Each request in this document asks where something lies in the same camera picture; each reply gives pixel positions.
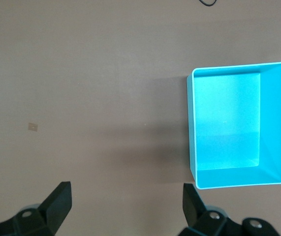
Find teal plastic bin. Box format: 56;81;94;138
186;61;281;190

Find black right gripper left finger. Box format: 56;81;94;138
0;181;72;236

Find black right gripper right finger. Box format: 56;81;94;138
179;183;245;236

